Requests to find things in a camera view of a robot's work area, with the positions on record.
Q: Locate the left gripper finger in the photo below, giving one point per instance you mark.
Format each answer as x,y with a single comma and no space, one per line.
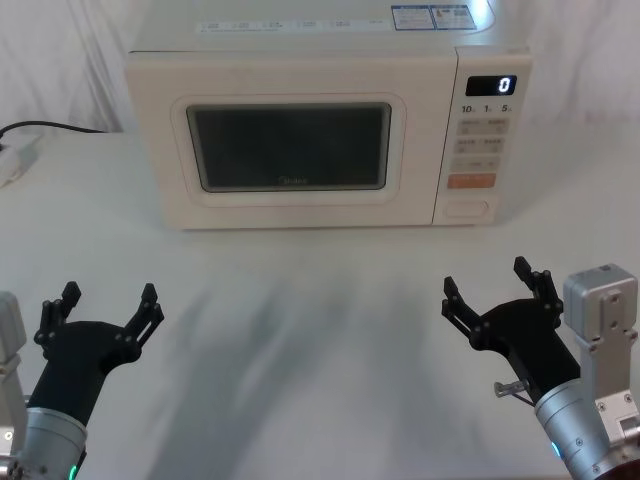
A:
146,315
56,315

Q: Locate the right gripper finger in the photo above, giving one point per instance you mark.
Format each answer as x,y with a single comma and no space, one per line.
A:
542,292
460,310

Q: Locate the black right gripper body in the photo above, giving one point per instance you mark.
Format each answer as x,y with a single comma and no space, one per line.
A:
530,340

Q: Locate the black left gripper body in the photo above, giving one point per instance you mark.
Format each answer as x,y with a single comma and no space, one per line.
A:
75,365

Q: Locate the white table cloth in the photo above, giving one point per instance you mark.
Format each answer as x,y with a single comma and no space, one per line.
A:
310,350

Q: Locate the white curtain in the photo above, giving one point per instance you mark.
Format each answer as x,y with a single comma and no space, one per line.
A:
60,60

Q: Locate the cream microwave oven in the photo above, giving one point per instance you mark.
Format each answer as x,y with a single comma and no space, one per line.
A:
310,70

